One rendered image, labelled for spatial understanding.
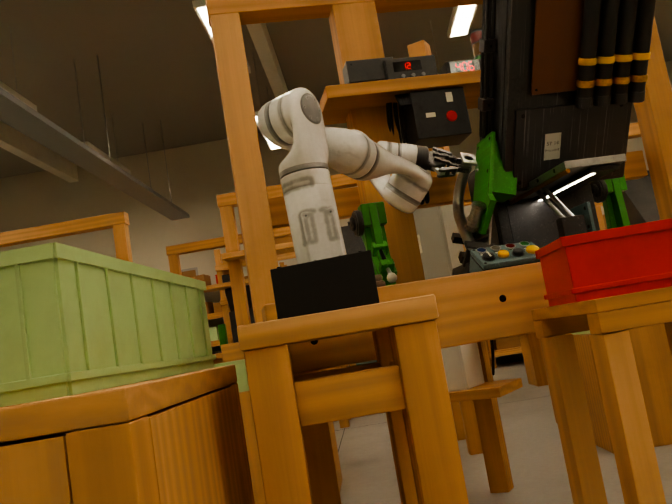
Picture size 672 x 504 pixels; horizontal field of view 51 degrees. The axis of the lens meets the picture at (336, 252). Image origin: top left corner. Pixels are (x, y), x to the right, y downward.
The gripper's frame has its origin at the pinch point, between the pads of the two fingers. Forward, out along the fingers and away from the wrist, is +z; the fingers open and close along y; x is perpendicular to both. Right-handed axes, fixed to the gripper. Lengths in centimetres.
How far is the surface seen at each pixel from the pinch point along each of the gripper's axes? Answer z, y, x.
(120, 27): -224, 605, 214
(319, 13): -42, 59, -16
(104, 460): -68, -123, -26
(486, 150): 2.9, -5.7, -8.5
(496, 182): 5.5, -13.4, -3.7
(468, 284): -8, -53, 0
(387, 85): -21.1, 26.7, -8.6
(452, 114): -0.3, 23.6, -4.0
